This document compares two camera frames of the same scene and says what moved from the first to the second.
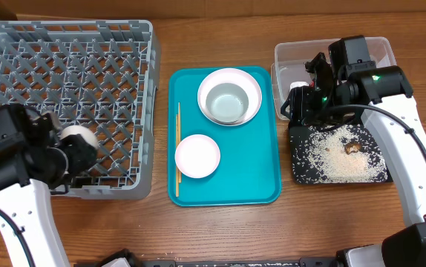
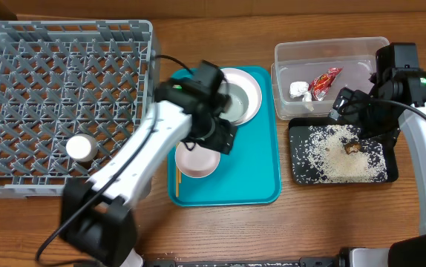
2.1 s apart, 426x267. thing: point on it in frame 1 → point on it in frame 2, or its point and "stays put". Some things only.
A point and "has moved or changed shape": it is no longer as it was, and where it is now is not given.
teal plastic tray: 248,171 stays put
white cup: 82,130 has moved or changed shape
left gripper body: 79,156 → 215,133
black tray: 345,153 stays put
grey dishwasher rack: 105,74 stays put
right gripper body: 318,69 → 366,124
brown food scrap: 351,147 stays put
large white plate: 236,77 stays put
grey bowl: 227,101 stays put
